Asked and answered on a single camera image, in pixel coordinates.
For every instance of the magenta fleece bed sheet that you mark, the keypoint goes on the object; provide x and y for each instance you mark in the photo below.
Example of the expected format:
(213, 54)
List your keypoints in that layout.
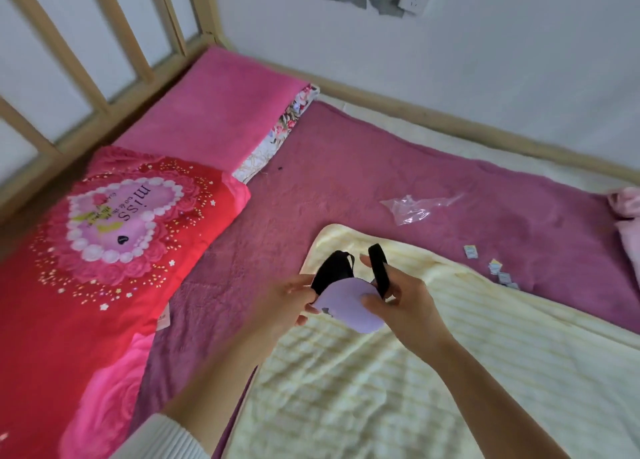
(350, 173)

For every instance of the red heart print quilt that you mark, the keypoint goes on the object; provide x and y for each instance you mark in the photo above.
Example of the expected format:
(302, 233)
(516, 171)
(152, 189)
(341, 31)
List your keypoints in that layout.
(50, 323)

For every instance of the cream mattress pad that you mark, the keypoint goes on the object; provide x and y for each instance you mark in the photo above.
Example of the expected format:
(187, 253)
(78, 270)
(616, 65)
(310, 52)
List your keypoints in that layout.
(450, 141)

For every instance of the person's right hand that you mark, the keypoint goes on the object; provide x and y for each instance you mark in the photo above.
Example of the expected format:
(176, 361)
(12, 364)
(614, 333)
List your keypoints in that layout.
(415, 318)

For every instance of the small white paper packet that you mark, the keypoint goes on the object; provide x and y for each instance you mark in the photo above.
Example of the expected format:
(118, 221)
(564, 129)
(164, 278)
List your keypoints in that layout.
(505, 278)
(470, 252)
(495, 266)

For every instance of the yellow striped blanket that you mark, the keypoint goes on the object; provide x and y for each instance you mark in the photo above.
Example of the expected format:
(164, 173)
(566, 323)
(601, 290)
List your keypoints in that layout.
(400, 398)

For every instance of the white knit sleeve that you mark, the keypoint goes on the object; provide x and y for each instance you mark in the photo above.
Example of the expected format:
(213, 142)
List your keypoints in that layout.
(160, 438)

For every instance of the light pink garment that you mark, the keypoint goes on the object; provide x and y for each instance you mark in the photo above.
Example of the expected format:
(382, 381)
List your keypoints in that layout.
(627, 223)

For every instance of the person's left hand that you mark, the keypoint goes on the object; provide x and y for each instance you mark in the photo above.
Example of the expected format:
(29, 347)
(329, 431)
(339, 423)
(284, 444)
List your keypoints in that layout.
(275, 308)

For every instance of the person's left thumb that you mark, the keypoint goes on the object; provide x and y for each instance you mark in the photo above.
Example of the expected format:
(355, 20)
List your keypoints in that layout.
(301, 283)

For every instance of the pink fleece pillow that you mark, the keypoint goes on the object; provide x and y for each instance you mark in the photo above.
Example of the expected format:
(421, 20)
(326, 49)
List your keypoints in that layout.
(210, 108)

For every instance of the person's right thumb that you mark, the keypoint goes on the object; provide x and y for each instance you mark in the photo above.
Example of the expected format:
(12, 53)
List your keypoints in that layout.
(375, 304)

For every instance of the clear plastic bag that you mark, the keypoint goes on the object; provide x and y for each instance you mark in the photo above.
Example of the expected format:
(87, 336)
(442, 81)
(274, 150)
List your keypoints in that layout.
(407, 208)

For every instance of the floral print pillow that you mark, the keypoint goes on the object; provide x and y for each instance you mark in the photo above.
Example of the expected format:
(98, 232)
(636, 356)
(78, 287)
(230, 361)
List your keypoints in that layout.
(280, 128)

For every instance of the wooden bed frame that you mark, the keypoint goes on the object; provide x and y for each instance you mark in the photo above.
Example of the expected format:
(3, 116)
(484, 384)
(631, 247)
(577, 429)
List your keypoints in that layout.
(120, 26)

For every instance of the white quilt tag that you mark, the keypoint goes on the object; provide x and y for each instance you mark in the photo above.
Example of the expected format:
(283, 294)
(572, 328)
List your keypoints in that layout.
(163, 318)

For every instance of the person's right forearm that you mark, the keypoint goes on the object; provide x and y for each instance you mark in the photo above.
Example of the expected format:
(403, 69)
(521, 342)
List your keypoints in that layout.
(490, 408)

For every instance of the person's left forearm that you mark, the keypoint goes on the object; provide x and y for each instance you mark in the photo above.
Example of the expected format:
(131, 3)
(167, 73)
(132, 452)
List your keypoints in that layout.
(220, 378)

